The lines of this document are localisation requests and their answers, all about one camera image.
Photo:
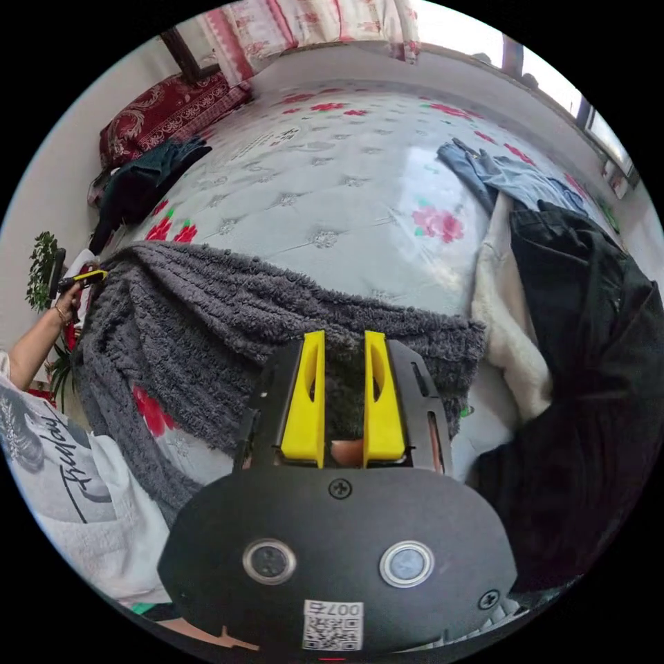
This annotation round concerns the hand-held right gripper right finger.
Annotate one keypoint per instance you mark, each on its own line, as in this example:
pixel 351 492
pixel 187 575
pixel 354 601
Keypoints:
pixel 383 420

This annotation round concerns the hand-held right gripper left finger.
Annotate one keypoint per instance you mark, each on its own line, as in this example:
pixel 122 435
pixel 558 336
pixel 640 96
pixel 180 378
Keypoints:
pixel 303 415

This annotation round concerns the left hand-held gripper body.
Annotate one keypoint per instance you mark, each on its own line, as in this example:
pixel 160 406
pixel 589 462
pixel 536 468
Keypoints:
pixel 68 283

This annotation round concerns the gray wool pants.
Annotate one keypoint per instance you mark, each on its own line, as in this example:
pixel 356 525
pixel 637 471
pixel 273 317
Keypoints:
pixel 207 321

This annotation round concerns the person's left forearm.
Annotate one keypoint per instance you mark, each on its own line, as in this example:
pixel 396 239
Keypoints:
pixel 33 347

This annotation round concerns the person's left hand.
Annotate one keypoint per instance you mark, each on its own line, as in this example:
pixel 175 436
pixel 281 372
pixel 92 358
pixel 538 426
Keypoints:
pixel 70 306

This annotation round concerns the person's right hand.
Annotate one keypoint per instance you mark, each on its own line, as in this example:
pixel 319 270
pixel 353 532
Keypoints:
pixel 345 453

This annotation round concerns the green plant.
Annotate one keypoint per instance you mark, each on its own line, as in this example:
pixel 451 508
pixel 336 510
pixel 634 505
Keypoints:
pixel 41 270

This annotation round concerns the pile of dark clothes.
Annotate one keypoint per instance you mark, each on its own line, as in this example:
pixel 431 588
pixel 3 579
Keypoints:
pixel 135 187

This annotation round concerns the red patterned pillow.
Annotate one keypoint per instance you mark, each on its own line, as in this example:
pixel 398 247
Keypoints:
pixel 155 116

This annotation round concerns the person's body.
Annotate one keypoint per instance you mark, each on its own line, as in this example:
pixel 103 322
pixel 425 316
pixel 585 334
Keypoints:
pixel 67 493

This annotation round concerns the bed with flowered quilt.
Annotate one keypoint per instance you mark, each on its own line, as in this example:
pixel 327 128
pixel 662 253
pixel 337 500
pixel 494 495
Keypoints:
pixel 321 181

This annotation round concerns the flowered curtain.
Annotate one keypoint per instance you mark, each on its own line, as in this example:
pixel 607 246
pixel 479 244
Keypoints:
pixel 311 21

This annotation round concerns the window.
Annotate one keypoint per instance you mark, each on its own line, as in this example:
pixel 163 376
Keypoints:
pixel 604 132

